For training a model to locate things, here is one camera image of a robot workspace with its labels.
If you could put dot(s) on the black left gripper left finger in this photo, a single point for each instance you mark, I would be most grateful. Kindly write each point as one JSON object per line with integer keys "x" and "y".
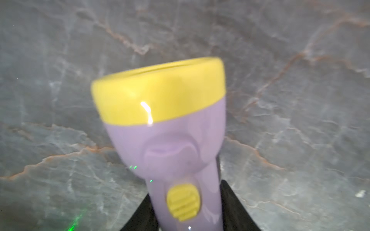
{"x": 143, "y": 219}

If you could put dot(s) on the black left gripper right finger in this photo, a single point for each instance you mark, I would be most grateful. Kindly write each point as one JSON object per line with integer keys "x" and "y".
{"x": 235, "y": 216}

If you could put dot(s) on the purple flashlight yellow head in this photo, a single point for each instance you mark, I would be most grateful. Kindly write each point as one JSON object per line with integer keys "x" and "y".
{"x": 167, "y": 123}

